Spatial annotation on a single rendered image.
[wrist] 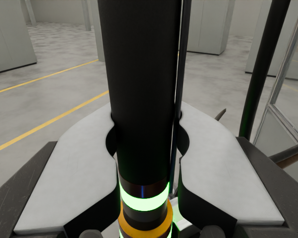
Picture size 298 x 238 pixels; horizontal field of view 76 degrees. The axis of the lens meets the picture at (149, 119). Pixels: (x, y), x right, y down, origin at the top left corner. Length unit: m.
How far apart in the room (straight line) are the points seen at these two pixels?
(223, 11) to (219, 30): 0.54
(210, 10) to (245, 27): 5.23
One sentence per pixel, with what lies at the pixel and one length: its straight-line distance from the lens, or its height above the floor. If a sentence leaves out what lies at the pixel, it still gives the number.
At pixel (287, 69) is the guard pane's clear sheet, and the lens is 1.53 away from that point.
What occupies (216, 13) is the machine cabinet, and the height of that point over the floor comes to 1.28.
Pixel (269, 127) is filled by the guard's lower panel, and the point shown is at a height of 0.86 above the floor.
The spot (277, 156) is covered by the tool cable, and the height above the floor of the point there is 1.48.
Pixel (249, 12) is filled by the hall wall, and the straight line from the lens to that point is 12.22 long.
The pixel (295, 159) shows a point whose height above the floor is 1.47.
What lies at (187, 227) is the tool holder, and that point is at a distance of 0.19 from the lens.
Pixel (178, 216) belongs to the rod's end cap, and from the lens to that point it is 0.19.
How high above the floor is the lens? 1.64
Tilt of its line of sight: 32 degrees down
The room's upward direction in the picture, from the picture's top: straight up
